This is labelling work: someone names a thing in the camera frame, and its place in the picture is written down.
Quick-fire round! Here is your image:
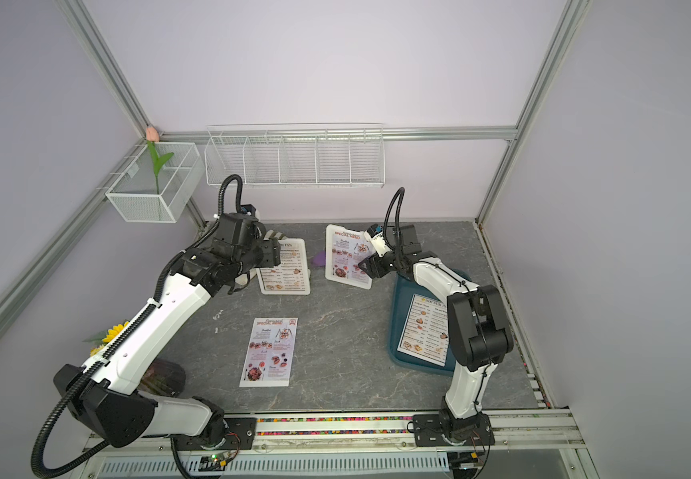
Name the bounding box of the dark flower vase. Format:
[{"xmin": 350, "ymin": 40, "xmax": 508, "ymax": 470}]
[{"xmin": 138, "ymin": 358, "xmax": 187, "ymax": 397}]

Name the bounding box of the yellow header menu sheet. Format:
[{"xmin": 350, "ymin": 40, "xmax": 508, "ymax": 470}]
[
  {"xmin": 260, "ymin": 240, "xmax": 307, "ymax": 293},
  {"xmin": 397, "ymin": 293, "xmax": 449, "ymax": 366}
]

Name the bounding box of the teal plastic tray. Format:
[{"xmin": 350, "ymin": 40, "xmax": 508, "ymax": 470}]
[{"xmin": 387, "ymin": 277, "xmax": 456, "ymax": 376}]

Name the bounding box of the white wire wall rack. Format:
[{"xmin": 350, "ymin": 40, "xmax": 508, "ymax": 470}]
[{"xmin": 204, "ymin": 123, "xmax": 386, "ymax": 188}]

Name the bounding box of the purple pink spoon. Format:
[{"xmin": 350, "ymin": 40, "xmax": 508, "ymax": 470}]
[{"xmin": 313, "ymin": 251, "xmax": 327, "ymax": 267}]

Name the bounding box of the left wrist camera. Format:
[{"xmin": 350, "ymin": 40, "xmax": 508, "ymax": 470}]
[{"xmin": 212, "ymin": 204, "xmax": 263, "ymax": 247}]

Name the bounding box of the red special menu sheet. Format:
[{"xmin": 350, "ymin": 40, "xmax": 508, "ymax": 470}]
[{"xmin": 240, "ymin": 317, "xmax": 299, "ymax": 388}]

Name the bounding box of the white menu holder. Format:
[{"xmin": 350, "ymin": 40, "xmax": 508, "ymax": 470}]
[
  {"xmin": 325, "ymin": 225, "xmax": 374, "ymax": 289},
  {"xmin": 256, "ymin": 238, "xmax": 311, "ymax": 297}
]

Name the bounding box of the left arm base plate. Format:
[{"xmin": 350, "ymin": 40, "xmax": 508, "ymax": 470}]
[{"xmin": 174, "ymin": 416, "xmax": 257, "ymax": 451}]

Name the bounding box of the white mesh wall basket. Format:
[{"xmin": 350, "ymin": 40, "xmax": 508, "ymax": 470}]
[{"xmin": 106, "ymin": 142, "xmax": 205, "ymax": 224}]

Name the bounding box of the pink artificial tulip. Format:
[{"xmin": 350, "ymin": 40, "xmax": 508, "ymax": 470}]
[{"xmin": 145, "ymin": 126, "xmax": 174, "ymax": 194}]

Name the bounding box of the aluminium front rail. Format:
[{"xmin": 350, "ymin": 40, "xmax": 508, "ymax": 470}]
[{"xmin": 72, "ymin": 408, "xmax": 599, "ymax": 478}]

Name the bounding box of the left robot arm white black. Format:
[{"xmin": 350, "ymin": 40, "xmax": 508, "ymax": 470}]
[{"xmin": 30, "ymin": 175, "xmax": 281, "ymax": 478}]

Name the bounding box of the yellow sunflower bouquet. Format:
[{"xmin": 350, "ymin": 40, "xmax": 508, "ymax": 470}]
[{"xmin": 85, "ymin": 321, "xmax": 130, "ymax": 356}]

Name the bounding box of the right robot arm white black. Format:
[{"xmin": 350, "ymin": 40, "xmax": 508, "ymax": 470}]
[{"xmin": 359, "ymin": 188, "xmax": 515, "ymax": 446}]

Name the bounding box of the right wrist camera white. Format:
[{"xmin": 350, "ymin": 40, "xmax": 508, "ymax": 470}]
[{"xmin": 365, "ymin": 224, "xmax": 392, "ymax": 257}]

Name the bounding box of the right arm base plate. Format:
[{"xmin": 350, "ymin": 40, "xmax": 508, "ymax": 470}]
[{"xmin": 410, "ymin": 412, "xmax": 495, "ymax": 447}]

